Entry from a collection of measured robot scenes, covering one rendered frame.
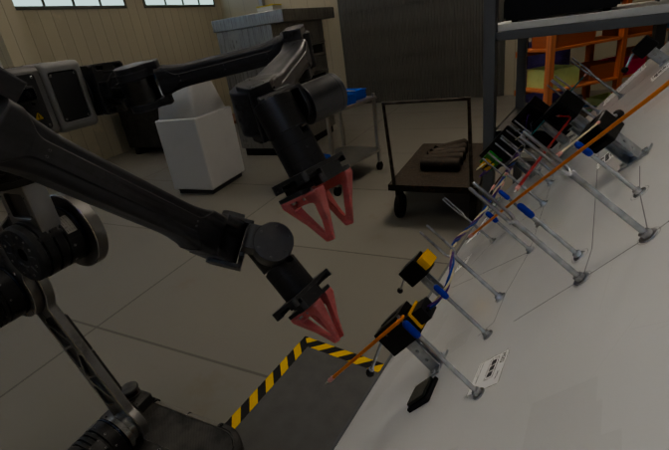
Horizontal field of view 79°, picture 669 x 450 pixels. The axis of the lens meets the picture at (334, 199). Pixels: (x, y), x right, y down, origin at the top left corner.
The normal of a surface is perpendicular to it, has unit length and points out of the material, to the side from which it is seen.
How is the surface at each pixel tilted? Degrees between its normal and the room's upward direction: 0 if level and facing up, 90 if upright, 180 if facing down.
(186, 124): 90
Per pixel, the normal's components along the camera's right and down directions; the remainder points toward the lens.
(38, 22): 0.90, 0.05
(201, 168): -0.36, 0.40
